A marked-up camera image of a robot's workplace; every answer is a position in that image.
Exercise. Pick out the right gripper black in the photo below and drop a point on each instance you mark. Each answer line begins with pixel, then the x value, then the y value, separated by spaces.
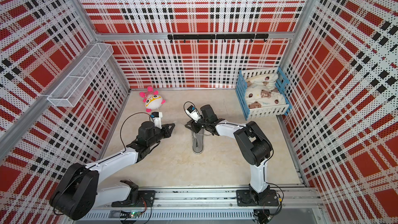
pixel 193 124

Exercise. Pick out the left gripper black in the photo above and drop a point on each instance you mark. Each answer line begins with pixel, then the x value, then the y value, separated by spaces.
pixel 168 132

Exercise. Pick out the grey shoelace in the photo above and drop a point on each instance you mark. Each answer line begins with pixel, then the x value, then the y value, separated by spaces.
pixel 198 139

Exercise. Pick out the grey canvas sneaker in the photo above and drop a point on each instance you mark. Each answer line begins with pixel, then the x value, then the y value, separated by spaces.
pixel 199 150

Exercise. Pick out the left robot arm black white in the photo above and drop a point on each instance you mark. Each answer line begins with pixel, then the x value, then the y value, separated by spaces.
pixel 79 189

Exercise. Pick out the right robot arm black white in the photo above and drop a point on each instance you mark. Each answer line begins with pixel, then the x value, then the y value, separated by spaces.
pixel 254 146

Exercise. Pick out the white pink plush toy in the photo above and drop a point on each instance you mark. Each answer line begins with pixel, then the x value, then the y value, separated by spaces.
pixel 152 100

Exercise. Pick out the white printed cloth bundle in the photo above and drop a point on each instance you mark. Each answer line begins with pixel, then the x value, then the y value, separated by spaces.
pixel 262 91

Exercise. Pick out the green circuit board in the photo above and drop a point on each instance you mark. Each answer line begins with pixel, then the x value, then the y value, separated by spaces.
pixel 130 214

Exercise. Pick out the blue white slatted crate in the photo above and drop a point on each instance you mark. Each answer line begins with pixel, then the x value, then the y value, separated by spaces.
pixel 281 84

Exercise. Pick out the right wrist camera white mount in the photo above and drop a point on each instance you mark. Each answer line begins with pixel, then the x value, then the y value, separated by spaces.
pixel 193 113

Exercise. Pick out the black hook rail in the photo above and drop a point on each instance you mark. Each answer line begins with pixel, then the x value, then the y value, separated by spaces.
pixel 186 37

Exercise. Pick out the white wire mesh basket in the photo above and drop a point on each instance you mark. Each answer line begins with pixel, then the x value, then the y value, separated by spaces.
pixel 73 86

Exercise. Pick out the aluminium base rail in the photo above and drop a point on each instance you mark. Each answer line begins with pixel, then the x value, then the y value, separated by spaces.
pixel 288 205

